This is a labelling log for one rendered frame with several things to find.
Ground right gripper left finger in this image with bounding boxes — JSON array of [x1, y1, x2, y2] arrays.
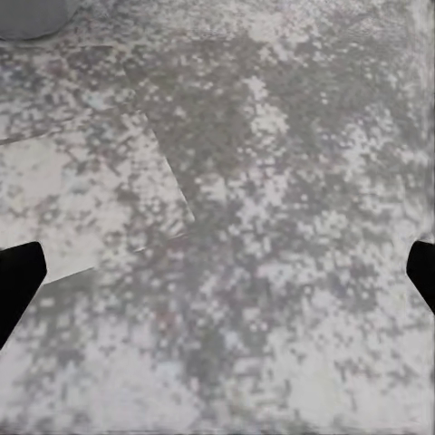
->
[[0, 242, 47, 350]]

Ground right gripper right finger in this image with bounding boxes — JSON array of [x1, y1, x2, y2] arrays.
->
[[406, 240, 435, 314]]

